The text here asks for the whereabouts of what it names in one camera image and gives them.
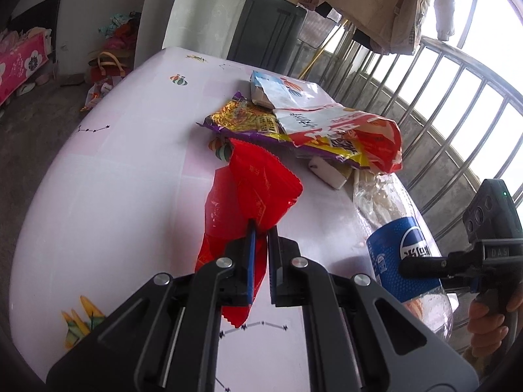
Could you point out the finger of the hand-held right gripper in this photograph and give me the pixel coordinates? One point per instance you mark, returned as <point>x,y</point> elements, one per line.
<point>425,266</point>
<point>463,286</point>

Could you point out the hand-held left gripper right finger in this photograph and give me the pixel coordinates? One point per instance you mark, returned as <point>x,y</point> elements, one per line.
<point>273,265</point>

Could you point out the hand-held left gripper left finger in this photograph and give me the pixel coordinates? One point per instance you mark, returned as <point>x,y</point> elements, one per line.
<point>251,249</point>

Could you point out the clear bottle with blue label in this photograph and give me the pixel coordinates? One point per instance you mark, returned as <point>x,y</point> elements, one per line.
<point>392,253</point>

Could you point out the red plastic wrapper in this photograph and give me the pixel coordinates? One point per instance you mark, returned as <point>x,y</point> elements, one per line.
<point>253,179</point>

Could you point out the purple yellow noodle packet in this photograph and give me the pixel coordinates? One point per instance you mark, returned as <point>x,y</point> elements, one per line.
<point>245,120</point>

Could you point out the person's right hand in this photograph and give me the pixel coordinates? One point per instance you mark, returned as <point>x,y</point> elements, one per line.
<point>484,326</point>

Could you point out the metal balcony railing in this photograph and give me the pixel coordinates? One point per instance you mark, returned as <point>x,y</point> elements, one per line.
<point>457,102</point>

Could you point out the pink patterned tablecloth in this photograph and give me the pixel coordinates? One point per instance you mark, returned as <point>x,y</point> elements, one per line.
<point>122,196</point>

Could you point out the red white snack bag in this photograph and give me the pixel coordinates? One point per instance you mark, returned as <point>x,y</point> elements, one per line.
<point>367,139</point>

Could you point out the white blue paper packet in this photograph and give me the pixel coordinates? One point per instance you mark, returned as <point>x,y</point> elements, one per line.
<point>286,90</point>

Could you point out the yellow broom stick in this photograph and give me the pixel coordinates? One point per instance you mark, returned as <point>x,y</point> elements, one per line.
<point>318,55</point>

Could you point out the dark green cabinet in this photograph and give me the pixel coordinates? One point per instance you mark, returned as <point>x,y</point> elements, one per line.
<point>265,28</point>

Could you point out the white hanging jacket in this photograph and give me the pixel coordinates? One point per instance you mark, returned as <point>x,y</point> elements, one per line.
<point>445,4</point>

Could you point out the pile of colourful bags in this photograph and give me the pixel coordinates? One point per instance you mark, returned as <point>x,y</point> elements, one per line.
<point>112,53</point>

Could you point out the white curtain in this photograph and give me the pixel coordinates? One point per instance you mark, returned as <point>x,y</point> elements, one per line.
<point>200,8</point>

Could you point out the beige hanging jacket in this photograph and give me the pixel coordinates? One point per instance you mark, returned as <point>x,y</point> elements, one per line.
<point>367,4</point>

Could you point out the pink floral bed sheet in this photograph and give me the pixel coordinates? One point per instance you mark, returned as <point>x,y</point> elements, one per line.
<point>20,65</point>

